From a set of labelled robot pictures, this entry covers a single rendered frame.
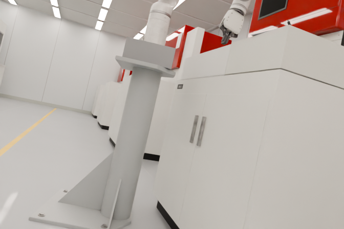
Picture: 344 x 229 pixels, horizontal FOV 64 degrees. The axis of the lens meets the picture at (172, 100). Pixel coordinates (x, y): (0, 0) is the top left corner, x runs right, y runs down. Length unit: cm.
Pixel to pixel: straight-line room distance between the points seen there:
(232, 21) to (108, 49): 806
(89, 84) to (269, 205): 848
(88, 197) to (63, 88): 771
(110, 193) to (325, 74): 111
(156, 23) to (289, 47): 77
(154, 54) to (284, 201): 87
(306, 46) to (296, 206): 54
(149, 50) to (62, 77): 787
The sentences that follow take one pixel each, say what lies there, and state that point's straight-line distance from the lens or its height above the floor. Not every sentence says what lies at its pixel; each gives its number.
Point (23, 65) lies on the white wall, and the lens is 933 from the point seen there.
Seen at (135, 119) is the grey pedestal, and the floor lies 53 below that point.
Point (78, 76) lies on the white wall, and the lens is 919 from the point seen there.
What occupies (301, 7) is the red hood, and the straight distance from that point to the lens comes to 195.
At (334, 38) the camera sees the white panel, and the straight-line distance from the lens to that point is 174.
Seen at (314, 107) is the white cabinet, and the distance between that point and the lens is 105.
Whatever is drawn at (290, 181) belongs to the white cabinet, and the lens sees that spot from 102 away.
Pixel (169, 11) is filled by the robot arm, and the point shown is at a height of 114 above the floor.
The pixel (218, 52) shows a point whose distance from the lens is 135.
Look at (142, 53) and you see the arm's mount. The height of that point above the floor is 86.
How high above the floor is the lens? 60
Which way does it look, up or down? 3 degrees up
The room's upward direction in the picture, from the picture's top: 12 degrees clockwise
